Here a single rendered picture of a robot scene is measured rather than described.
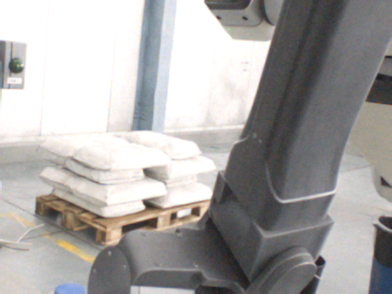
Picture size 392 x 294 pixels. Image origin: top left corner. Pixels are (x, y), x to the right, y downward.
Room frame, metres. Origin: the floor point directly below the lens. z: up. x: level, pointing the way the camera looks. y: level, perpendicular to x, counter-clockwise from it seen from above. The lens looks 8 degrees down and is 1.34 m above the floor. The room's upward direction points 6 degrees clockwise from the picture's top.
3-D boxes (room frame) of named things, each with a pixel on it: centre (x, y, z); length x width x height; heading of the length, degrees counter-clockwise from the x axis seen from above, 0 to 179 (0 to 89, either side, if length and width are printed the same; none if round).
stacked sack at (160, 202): (4.20, -0.28, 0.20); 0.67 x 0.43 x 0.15; 136
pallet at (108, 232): (4.12, 0.09, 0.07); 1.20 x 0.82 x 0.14; 138
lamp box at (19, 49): (1.01, 0.28, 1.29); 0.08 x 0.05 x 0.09; 46
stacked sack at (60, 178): (4.03, 0.42, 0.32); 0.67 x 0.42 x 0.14; 140
